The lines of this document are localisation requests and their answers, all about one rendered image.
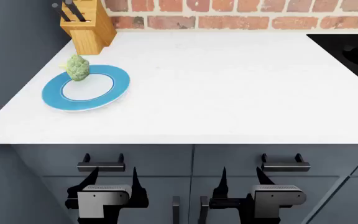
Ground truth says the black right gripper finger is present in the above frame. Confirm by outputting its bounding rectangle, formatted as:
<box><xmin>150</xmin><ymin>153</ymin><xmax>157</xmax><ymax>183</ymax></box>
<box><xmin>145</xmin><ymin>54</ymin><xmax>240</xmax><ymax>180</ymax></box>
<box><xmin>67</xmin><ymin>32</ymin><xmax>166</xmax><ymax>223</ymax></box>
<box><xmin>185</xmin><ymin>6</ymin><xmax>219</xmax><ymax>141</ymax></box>
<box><xmin>213</xmin><ymin>166</ymin><xmax>231</xmax><ymax>190</ymax></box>
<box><xmin>255</xmin><ymin>166</ymin><xmax>275</xmax><ymax>185</ymax></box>

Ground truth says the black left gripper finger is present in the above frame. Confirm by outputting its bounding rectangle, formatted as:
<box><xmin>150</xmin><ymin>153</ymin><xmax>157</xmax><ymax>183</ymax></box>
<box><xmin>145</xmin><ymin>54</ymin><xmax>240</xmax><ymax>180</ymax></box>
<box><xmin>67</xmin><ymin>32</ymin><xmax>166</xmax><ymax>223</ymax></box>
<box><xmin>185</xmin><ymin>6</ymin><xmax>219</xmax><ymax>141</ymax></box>
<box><xmin>80</xmin><ymin>166</ymin><xmax>100</xmax><ymax>187</ymax></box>
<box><xmin>132</xmin><ymin>166</ymin><xmax>144</xmax><ymax>190</ymax></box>

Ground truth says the green broccoli floret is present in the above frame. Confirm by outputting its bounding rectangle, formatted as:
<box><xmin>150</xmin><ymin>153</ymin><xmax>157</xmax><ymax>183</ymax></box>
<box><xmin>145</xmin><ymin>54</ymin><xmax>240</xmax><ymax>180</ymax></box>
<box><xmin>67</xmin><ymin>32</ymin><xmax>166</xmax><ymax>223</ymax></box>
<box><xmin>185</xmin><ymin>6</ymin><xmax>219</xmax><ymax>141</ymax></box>
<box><xmin>58</xmin><ymin>54</ymin><xmax>91</xmax><ymax>82</ymax></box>

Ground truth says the dark grey drawer front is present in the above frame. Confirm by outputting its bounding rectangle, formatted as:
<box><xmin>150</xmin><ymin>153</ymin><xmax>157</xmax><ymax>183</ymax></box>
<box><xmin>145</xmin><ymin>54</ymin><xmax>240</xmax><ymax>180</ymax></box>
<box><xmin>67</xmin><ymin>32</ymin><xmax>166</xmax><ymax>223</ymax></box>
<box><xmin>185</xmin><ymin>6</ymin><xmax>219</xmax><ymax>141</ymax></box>
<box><xmin>192</xmin><ymin>144</ymin><xmax>358</xmax><ymax>177</ymax></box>
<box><xmin>10</xmin><ymin>144</ymin><xmax>196</xmax><ymax>177</ymax></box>

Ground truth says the dark grey cabinet door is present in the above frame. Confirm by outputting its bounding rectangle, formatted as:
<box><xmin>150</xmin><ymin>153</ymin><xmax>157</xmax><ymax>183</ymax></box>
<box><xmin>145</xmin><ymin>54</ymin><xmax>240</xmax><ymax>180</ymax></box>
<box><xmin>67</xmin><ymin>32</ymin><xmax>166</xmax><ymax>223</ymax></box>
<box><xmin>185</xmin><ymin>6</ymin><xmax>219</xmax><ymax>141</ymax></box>
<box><xmin>41</xmin><ymin>175</ymin><xmax>193</xmax><ymax>224</ymax></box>
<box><xmin>187</xmin><ymin>175</ymin><xmax>341</xmax><ymax>224</ymax></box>

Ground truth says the blue rimmed white plate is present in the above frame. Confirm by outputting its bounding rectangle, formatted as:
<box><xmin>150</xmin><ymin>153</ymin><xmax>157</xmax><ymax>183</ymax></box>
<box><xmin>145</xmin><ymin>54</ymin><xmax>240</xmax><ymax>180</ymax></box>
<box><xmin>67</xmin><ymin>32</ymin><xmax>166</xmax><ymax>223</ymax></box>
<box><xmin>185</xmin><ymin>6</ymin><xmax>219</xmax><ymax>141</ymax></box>
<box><xmin>41</xmin><ymin>64</ymin><xmax>131</xmax><ymax>112</ymax></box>

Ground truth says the wooden knife block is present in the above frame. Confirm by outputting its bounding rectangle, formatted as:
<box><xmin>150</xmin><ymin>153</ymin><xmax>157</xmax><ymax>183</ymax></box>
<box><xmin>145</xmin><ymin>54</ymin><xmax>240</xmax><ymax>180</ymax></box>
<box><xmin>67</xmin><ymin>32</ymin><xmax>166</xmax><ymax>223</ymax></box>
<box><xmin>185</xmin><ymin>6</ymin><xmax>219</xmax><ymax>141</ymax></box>
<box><xmin>60</xmin><ymin>0</ymin><xmax>117</xmax><ymax>56</ymax></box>

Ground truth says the black glass cooktop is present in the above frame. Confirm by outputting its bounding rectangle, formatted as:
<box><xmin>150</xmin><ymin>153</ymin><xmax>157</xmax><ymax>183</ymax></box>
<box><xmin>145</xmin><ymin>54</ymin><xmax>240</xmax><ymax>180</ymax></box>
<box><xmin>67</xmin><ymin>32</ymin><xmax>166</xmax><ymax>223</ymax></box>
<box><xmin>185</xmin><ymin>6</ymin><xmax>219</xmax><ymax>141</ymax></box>
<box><xmin>306</xmin><ymin>34</ymin><xmax>358</xmax><ymax>92</ymax></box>

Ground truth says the black drawer handle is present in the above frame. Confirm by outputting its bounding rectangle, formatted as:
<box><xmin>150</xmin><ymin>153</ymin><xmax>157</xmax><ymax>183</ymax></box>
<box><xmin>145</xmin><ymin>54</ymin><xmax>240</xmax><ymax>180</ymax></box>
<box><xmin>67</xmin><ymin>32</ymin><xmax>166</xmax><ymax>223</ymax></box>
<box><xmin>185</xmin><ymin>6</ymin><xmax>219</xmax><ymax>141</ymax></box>
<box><xmin>260</xmin><ymin>152</ymin><xmax>311</xmax><ymax>173</ymax></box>
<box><xmin>76</xmin><ymin>152</ymin><xmax>126</xmax><ymax>173</ymax></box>

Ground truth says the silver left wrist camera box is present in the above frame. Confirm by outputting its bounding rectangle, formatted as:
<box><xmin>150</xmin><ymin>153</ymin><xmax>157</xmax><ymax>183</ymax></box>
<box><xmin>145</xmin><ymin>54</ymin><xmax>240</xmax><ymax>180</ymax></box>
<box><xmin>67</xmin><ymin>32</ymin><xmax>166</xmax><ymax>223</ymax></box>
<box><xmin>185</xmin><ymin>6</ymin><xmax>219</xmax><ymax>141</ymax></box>
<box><xmin>77</xmin><ymin>184</ymin><xmax>132</xmax><ymax>218</ymax></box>

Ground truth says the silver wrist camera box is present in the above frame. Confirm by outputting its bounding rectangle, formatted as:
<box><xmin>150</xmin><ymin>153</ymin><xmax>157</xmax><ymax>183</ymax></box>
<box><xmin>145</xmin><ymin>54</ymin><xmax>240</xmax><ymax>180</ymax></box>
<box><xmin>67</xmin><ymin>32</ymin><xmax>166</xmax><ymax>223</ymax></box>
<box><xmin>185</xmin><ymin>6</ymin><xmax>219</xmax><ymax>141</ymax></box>
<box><xmin>77</xmin><ymin>184</ymin><xmax>132</xmax><ymax>218</ymax></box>
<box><xmin>249</xmin><ymin>184</ymin><xmax>308</xmax><ymax>224</ymax></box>

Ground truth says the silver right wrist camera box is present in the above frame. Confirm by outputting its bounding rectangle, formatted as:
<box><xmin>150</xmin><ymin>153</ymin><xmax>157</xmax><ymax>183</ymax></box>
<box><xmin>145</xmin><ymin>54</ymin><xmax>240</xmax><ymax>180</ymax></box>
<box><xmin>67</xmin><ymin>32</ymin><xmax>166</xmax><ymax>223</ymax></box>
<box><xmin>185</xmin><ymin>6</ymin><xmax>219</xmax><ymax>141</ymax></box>
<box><xmin>249</xmin><ymin>184</ymin><xmax>308</xmax><ymax>224</ymax></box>

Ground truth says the black vertical cabinet door handle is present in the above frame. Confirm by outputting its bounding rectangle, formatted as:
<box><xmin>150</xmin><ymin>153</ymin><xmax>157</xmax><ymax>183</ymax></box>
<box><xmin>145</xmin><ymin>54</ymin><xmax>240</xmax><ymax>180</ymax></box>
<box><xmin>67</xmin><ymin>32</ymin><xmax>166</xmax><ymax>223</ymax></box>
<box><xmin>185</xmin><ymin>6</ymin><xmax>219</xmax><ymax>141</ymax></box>
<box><xmin>197</xmin><ymin>195</ymin><xmax>209</xmax><ymax>224</ymax></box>
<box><xmin>172</xmin><ymin>195</ymin><xmax>180</xmax><ymax>224</ymax></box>

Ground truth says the black knife handle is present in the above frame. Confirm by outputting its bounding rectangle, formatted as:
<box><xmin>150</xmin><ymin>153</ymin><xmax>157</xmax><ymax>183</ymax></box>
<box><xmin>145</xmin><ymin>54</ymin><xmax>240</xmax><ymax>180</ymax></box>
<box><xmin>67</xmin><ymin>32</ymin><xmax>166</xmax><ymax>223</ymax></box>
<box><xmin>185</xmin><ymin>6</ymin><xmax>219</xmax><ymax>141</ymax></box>
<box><xmin>64</xmin><ymin>0</ymin><xmax>87</xmax><ymax>22</ymax></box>
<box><xmin>52</xmin><ymin>2</ymin><xmax>72</xmax><ymax>22</ymax></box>

